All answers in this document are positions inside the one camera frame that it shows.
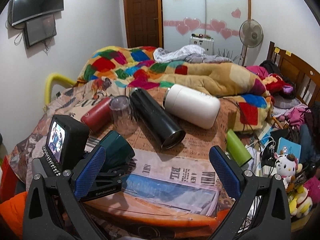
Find dark green cup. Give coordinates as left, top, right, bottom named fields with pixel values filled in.
left=98, top=130, right=135, bottom=173

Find orange sleeve forearm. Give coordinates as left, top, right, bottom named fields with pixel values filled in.
left=1, top=191, right=28, bottom=239

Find clear glass cup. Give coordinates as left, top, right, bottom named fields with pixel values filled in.
left=109, top=95, right=138, bottom=138

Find yellow plush toy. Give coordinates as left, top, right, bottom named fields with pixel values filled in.
left=288, top=185, right=313, bottom=218

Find red bag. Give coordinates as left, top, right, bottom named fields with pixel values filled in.
left=0, top=157, right=18, bottom=203

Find white cow plush toy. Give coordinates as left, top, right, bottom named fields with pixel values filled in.
left=274, top=153, right=303, bottom=189

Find red thermos bottle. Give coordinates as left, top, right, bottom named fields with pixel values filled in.
left=80, top=97, right=112, bottom=133

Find black thermos bottle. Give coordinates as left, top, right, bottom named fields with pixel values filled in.
left=129, top=88, right=186, bottom=150

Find blue booklet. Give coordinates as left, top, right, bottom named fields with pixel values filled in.
left=277, top=137, right=301, bottom=160

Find green cylinder bottle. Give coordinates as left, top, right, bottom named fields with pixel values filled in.
left=227, top=129, right=252, bottom=167

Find white thermos bottle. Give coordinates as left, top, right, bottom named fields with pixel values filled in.
left=163, top=84, right=220, bottom=129

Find colourful patchwork quilt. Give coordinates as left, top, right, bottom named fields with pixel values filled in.
left=77, top=46, right=273, bottom=132

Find wooden headboard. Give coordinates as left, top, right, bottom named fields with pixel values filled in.
left=267, top=41, right=319, bottom=106

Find white patterned cloth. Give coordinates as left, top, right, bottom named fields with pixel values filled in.
left=153, top=44, right=206, bottom=63

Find white cabinet with clutter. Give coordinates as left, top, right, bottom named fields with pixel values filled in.
left=189, top=34, right=214, bottom=55

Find brown wooden door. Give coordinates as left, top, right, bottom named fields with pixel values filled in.
left=123, top=0, right=163, bottom=48

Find standing electric fan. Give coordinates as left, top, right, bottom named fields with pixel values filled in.
left=239, top=19, right=264, bottom=66

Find frosted glass wardrobe doors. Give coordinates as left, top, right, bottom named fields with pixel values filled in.
left=162, top=0, right=251, bottom=58

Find black action camera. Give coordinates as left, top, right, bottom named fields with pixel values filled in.
left=43, top=114, right=89, bottom=174

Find yellow foam padded rail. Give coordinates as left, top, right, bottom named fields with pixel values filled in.
left=44, top=73, right=76, bottom=105

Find small black wall monitor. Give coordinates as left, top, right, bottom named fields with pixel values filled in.
left=23, top=14, right=57, bottom=49

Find large black wall television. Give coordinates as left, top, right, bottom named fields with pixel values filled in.
left=8, top=0, right=64, bottom=26

